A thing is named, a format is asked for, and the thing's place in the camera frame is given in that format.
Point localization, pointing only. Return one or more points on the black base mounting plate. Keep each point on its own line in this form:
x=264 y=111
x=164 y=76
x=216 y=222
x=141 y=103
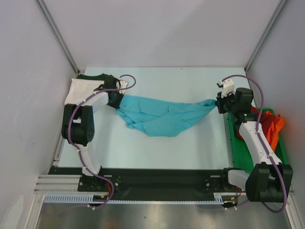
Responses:
x=165 y=197

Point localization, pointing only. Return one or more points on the orange t shirt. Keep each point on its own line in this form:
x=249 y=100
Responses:
x=274 y=131

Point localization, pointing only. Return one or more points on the green plastic tray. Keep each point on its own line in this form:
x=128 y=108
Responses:
x=272 y=125

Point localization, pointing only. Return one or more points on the aluminium front frame rail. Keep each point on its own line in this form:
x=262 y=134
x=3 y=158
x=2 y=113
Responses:
x=57 y=183

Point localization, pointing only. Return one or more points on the folded white t shirt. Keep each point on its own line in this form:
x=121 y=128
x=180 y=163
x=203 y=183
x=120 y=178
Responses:
x=80 y=89

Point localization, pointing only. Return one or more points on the aluminium corner post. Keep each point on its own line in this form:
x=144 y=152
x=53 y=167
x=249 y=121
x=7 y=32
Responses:
x=57 y=34
x=266 y=33

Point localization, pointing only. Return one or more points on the red t shirt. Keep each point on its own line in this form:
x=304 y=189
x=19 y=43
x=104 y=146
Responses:
x=264 y=119

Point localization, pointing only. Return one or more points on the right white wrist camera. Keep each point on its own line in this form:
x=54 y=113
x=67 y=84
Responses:
x=227 y=87

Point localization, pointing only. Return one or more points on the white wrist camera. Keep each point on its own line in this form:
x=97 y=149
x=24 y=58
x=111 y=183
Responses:
x=121 y=84
x=227 y=87

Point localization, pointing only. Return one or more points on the folded dark green t shirt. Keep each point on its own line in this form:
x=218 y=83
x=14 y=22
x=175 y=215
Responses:
x=101 y=77

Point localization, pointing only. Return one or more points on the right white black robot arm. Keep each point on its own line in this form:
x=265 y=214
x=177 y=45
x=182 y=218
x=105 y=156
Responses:
x=270 y=179

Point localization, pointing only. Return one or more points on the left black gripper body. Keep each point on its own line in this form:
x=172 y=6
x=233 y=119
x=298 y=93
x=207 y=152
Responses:
x=118 y=98

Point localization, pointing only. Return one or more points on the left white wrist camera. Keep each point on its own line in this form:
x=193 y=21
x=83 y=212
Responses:
x=121 y=84

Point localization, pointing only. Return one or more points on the grey slotted cable duct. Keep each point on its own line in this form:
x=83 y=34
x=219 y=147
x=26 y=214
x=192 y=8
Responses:
x=96 y=199

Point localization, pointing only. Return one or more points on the left aluminium corner post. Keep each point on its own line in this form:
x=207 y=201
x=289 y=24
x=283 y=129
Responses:
x=57 y=34

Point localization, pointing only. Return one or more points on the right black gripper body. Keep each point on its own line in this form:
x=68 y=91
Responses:
x=220 y=105

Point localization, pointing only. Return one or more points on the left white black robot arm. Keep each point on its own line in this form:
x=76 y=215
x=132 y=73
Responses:
x=78 y=127

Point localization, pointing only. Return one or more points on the right aluminium corner post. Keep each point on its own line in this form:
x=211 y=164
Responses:
x=266 y=33

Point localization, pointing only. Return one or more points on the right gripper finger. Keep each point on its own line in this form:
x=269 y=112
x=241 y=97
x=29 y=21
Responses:
x=220 y=109
x=218 y=100

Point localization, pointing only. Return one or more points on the light blue t shirt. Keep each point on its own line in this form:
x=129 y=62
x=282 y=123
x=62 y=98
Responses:
x=162 y=118

